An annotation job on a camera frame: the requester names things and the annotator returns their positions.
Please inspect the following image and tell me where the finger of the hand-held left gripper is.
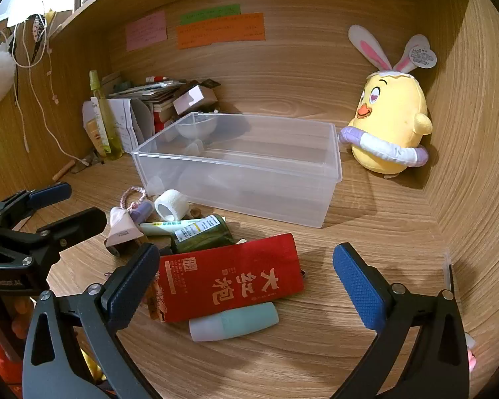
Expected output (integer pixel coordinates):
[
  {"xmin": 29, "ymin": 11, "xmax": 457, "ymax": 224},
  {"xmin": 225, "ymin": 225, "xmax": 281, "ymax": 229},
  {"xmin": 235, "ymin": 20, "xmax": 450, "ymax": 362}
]
[
  {"xmin": 0, "ymin": 182, "xmax": 73, "ymax": 233},
  {"xmin": 25, "ymin": 206, "xmax": 108, "ymax": 267}
]

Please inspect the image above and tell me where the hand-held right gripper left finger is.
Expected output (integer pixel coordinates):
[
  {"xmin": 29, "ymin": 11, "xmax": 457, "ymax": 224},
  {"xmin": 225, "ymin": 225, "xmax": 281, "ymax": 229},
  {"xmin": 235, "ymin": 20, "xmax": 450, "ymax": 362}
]
[{"xmin": 22, "ymin": 242, "xmax": 163, "ymax": 399}]

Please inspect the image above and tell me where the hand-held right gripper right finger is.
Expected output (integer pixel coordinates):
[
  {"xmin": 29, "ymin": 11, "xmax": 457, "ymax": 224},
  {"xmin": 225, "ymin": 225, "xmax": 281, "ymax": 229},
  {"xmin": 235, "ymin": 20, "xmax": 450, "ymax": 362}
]
[{"xmin": 330, "ymin": 242, "xmax": 471, "ymax": 399}]

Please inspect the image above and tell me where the pink braided hair tie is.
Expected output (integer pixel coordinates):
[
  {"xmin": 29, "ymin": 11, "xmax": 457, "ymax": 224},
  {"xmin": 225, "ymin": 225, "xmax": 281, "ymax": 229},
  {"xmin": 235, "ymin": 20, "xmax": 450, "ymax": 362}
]
[{"xmin": 118, "ymin": 186, "xmax": 150, "ymax": 212}]

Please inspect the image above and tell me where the purple small bottle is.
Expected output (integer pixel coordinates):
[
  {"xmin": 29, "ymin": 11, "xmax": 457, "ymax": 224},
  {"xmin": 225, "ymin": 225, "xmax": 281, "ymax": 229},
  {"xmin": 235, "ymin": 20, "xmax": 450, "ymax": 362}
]
[{"xmin": 129, "ymin": 199, "xmax": 154, "ymax": 226}]

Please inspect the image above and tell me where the white green ointment tube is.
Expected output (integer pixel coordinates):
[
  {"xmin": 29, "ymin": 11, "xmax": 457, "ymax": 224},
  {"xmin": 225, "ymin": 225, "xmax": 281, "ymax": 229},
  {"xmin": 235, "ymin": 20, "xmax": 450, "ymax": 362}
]
[{"xmin": 139, "ymin": 218, "xmax": 204, "ymax": 237}]

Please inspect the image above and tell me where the dark green glass bottle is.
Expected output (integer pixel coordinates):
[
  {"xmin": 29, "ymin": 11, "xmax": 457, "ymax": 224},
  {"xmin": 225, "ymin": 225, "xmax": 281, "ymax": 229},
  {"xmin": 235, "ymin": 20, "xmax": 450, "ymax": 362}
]
[{"xmin": 170, "ymin": 213, "xmax": 235, "ymax": 255}]

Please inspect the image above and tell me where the red tea packet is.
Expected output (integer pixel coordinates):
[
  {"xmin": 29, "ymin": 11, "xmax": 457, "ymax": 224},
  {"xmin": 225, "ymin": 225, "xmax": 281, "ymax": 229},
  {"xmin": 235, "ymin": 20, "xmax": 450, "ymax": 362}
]
[{"xmin": 147, "ymin": 233, "xmax": 305, "ymax": 324}]

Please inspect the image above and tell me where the white tape roll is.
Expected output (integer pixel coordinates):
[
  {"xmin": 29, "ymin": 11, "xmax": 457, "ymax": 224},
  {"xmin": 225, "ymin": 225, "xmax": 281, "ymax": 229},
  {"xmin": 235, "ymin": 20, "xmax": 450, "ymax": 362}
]
[{"xmin": 154, "ymin": 189, "xmax": 189, "ymax": 222}]

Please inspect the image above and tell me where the mint green small bottle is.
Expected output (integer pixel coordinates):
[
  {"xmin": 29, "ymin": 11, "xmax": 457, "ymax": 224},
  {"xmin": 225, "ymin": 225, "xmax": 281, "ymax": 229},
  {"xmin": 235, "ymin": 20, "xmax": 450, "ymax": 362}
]
[{"xmin": 189, "ymin": 301, "xmax": 279, "ymax": 342}]

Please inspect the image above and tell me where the clear plastic storage box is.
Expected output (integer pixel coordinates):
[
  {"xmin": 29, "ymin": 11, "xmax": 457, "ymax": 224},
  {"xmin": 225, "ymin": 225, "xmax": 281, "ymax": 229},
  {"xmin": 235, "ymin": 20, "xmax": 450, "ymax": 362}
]
[{"xmin": 131, "ymin": 111, "xmax": 343, "ymax": 229}]

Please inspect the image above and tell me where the person's left hand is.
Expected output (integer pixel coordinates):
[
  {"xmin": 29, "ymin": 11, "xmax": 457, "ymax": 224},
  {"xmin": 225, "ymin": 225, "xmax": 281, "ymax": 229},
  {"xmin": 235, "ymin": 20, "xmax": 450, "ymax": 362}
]
[{"xmin": 8, "ymin": 297, "xmax": 36, "ymax": 337}]

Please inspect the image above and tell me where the brown wooden stick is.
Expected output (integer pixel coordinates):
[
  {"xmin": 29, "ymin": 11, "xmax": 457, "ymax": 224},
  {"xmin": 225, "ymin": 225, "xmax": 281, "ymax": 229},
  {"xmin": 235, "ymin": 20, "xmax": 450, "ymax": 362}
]
[{"xmin": 52, "ymin": 160, "xmax": 76, "ymax": 181}]

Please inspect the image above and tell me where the white orange tube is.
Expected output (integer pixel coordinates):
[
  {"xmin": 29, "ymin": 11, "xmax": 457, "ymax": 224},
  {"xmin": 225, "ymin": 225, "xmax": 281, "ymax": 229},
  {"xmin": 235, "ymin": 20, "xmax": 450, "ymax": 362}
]
[{"xmin": 82, "ymin": 97, "xmax": 109, "ymax": 156}]

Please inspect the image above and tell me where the yellow spray bottle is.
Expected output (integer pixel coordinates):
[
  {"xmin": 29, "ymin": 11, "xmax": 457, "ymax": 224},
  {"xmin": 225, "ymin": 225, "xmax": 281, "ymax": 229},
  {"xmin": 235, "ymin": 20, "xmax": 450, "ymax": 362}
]
[{"xmin": 88, "ymin": 70, "xmax": 124, "ymax": 161}]

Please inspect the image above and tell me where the folded white paper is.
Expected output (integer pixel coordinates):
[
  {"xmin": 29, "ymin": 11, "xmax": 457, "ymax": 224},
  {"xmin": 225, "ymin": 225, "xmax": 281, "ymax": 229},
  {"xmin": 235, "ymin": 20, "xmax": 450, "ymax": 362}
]
[{"xmin": 108, "ymin": 97, "xmax": 154, "ymax": 152}]

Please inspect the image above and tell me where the red book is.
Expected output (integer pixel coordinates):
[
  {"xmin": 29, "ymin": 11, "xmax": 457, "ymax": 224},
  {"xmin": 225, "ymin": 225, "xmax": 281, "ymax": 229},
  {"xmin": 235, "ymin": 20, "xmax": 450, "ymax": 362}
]
[{"xmin": 152, "ymin": 110, "xmax": 176, "ymax": 134}]

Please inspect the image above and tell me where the stack of books and papers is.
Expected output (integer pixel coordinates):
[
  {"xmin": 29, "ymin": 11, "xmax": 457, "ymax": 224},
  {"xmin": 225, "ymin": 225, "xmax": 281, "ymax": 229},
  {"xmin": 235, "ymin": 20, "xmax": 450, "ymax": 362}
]
[{"xmin": 102, "ymin": 72, "xmax": 192, "ymax": 111}]

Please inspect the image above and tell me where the white bowl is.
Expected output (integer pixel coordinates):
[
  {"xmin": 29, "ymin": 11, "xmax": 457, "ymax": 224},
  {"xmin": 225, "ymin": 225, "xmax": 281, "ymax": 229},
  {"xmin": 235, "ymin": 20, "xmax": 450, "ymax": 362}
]
[{"xmin": 175, "ymin": 112, "xmax": 217, "ymax": 142}]

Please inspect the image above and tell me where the black white lace ribbon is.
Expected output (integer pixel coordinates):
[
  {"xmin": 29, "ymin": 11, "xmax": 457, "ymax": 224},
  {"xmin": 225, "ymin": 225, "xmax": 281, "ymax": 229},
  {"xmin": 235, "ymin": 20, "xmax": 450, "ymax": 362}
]
[{"xmin": 27, "ymin": 14, "xmax": 48, "ymax": 65}]

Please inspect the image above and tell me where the white small cardboard box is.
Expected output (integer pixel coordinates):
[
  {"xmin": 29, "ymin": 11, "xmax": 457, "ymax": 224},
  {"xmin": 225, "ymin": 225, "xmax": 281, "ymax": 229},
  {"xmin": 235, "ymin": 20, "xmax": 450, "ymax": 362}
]
[{"xmin": 172, "ymin": 84, "xmax": 219, "ymax": 114}]

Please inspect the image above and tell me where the yellow chick plush toy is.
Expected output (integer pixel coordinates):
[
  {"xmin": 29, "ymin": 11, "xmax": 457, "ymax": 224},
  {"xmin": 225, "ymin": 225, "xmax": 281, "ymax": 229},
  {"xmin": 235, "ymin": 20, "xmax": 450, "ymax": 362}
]
[{"xmin": 337, "ymin": 24, "xmax": 438, "ymax": 177}]

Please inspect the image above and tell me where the pink paper note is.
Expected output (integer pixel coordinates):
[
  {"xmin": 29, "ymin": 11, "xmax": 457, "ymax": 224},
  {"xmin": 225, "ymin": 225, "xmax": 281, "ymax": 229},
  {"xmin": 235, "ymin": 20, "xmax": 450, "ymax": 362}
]
[{"xmin": 125, "ymin": 10, "xmax": 168, "ymax": 52}]

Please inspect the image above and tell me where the orange paper note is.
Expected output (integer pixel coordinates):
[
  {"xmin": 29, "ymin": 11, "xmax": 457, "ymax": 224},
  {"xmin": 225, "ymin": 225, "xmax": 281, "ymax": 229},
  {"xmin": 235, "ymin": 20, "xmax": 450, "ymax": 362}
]
[{"xmin": 177, "ymin": 12, "xmax": 266, "ymax": 50}]

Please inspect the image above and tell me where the green paper note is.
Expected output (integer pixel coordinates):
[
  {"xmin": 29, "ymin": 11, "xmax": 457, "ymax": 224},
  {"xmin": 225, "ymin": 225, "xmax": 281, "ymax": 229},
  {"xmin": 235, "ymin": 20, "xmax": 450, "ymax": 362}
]
[{"xmin": 179, "ymin": 3, "xmax": 242, "ymax": 26}]

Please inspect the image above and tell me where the white hanging cable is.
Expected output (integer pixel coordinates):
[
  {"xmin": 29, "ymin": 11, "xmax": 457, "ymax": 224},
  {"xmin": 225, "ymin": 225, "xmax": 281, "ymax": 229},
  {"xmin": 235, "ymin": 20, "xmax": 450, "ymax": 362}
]
[{"xmin": 0, "ymin": 2, "xmax": 93, "ymax": 168}]

